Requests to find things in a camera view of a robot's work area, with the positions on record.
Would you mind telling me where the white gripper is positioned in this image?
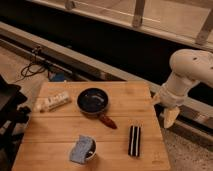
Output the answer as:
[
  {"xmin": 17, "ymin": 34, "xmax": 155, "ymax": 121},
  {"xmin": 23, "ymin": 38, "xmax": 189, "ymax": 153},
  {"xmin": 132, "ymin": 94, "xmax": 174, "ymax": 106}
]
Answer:
[{"xmin": 152, "ymin": 84, "xmax": 187, "ymax": 128}]

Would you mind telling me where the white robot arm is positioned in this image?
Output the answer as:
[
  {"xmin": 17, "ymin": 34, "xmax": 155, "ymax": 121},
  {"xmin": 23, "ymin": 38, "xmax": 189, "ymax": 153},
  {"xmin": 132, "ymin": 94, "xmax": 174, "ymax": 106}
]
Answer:
[{"xmin": 153, "ymin": 49, "xmax": 213, "ymax": 128}]

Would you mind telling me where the white cup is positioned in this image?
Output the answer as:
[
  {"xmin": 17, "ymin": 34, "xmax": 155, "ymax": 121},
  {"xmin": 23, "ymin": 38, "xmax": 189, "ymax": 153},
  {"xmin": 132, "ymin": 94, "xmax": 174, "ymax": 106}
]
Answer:
[{"xmin": 83, "ymin": 140, "xmax": 96, "ymax": 162}]

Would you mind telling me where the blue sponge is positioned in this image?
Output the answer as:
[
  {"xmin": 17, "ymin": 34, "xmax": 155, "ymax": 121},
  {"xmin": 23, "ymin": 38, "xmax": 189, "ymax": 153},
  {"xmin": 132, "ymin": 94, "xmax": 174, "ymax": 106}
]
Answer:
[{"xmin": 69, "ymin": 135, "xmax": 93, "ymax": 164}]

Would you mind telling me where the blue object on floor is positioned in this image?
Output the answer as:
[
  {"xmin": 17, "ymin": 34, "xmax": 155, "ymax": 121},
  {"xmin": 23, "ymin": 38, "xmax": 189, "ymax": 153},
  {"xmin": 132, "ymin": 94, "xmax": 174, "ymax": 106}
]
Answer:
[{"xmin": 50, "ymin": 73, "xmax": 65, "ymax": 82}]

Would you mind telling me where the dark frying pan wooden handle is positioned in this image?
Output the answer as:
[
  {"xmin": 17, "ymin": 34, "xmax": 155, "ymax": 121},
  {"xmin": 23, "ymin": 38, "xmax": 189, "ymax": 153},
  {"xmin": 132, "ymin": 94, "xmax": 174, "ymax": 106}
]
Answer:
[{"xmin": 77, "ymin": 88, "xmax": 117, "ymax": 129}]

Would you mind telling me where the black cable on floor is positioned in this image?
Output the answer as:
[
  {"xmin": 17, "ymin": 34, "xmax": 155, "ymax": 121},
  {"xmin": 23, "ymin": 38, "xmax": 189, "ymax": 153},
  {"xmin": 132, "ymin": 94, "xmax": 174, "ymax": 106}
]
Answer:
[{"xmin": 14, "ymin": 46, "xmax": 54, "ymax": 83}]

